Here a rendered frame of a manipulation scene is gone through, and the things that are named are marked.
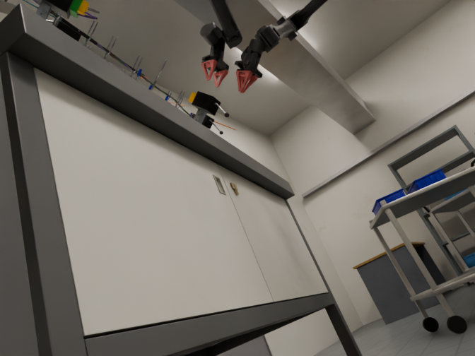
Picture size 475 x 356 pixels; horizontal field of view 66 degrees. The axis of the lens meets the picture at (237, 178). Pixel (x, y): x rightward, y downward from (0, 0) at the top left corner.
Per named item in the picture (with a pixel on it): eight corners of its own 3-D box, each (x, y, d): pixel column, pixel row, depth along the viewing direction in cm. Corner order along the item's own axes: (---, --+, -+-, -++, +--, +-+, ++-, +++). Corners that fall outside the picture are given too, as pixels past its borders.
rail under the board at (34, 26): (295, 195, 152) (288, 181, 154) (25, 32, 50) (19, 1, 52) (283, 201, 153) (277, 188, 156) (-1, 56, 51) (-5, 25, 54)
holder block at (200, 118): (214, 134, 100) (230, 102, 101) (182, 121, 107) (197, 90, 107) (222, 139, 104) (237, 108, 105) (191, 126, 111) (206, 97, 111)
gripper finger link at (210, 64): (198, 79, 144) (201, 58, 147) (209, 87, 150) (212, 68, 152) (211, 75, 140) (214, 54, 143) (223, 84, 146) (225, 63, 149)
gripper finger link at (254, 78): (227, 86, 134) (235, 63, 135) (238, 95, 140) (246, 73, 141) (241, 86, 130) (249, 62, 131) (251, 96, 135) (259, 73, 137)
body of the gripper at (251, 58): (232, 65, 135) (239, 47, 136) (248, 79, 142) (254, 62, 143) (247, 64, 130) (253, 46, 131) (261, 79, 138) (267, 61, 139)
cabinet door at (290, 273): (330, 291, 133) (285, 198, 149) (277, 300, 86) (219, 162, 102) (324, 294, 134) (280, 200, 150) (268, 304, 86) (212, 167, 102)
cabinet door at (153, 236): (274, 301, 86) (217, 162, 102) (85, 335, 38) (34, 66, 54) (267, 304, 86) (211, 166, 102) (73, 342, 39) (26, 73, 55)
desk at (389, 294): (454, 289, 517) (424, 241, 548) (442, 303, 405) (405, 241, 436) (406, 309, 549) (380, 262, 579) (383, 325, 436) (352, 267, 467)
